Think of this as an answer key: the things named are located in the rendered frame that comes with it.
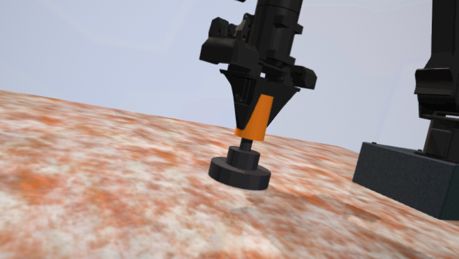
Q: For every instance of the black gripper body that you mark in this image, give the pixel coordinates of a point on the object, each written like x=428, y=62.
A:
x=268, y=50

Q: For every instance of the orange knob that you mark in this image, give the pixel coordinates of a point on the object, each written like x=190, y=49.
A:
x=256, y=127

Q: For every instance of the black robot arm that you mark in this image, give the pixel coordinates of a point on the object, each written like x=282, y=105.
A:
x=437, y=84

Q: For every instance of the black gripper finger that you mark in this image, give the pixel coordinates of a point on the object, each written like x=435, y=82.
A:
x=281, y=95
x=246, y=89

